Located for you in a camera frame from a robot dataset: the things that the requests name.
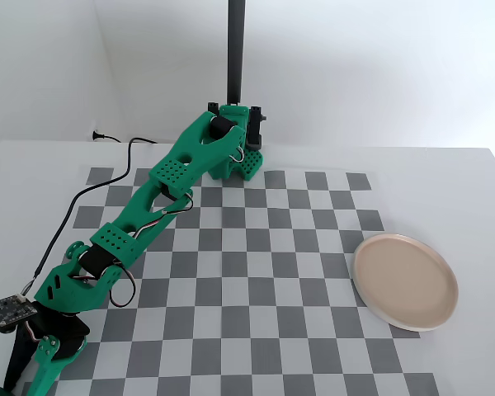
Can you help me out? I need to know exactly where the green gripper black servo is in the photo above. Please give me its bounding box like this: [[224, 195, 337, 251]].
[[2, 302, 91, 396]]

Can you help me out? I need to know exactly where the green five-joint robot arm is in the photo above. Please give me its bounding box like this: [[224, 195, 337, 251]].
[[33, 113, 248, 313]]

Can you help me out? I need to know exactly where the beige round plate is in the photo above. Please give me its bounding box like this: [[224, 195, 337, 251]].
[[352, 233, 460, 332]]

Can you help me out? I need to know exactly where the grey white checkerboard mat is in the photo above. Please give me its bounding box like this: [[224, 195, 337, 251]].
[[22, 167, 441, 396]]

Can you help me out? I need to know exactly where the black vertical pole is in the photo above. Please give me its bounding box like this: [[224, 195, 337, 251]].
[[226, 0, 248, 104]]

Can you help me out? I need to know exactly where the black wrist camera board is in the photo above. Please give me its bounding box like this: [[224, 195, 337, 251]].
[[0, 293, 39, 333]]

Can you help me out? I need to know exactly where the black servo wire loop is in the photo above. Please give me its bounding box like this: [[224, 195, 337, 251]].
[[108, 263, 137, 307]]

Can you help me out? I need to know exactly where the black camera cable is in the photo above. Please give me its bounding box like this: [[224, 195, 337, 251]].
[[22, 138, 161, 296]]

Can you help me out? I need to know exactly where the black wall plug cable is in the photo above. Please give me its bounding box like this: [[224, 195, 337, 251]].
[[91, 130, 127, 144]]

